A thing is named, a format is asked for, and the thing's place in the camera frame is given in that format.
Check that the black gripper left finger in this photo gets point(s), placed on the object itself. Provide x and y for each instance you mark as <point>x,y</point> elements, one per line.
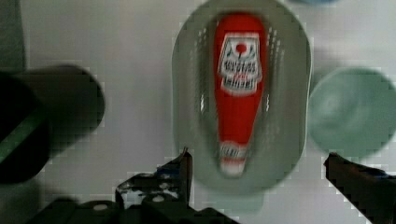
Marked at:
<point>171,179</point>

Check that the green slotted spatula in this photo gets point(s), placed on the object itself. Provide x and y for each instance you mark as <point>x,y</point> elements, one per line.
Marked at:
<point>21,132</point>

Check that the blue cup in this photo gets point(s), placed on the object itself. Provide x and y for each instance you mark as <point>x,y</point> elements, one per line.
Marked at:
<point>315,2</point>

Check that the green cup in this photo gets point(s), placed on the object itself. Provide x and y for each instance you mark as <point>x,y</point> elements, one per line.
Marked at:
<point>351,111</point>

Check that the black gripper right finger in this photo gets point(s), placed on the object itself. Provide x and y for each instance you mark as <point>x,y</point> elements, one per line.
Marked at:
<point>372,191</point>

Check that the red plush ketchup bottle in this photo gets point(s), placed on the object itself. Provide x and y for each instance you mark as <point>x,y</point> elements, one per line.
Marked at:
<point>239,59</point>

